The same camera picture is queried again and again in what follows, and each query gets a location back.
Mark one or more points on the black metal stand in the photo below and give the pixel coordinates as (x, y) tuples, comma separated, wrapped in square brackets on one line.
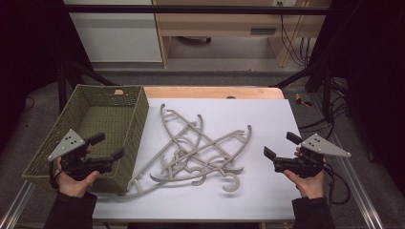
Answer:
[(62, 86), (326, 92)]

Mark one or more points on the white table mat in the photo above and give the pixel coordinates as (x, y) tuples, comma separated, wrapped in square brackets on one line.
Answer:
[(264, 127)]

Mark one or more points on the grey desk label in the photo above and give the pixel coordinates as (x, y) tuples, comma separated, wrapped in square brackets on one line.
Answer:
[(262, 31)]

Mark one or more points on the aluminium rail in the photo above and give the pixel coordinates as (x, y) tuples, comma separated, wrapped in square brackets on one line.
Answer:
[(16, 206), (359, 197)]

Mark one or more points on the green woven basket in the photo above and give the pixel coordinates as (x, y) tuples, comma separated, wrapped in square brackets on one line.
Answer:
[(105, 120)]

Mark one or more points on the light wooden desk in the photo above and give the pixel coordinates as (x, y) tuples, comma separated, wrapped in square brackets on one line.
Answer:
[(216, 24)]

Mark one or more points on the yellow and black tool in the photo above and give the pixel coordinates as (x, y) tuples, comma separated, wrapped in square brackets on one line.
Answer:
[(299, 100)]

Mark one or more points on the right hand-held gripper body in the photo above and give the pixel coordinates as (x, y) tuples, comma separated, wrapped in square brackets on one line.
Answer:
[(321, 147)]

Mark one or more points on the black horizontal frame bar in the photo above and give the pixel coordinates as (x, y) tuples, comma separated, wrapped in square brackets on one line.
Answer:
[(191, 9)]

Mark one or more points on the black curtain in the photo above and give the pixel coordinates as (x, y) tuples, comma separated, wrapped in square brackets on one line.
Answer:
[(19, 47), (375, 63)]

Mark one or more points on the person's left hand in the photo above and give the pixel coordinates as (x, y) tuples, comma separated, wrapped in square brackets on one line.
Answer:
[(74, 187)]

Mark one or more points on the white cabinet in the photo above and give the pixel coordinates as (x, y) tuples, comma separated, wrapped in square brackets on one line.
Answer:
[(117, 38)]

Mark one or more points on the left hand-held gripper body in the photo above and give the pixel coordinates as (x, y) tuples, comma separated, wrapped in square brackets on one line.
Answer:
[(68, 143)]

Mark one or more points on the person's right hand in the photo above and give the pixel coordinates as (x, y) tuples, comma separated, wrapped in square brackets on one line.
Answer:
[(310, 187)]

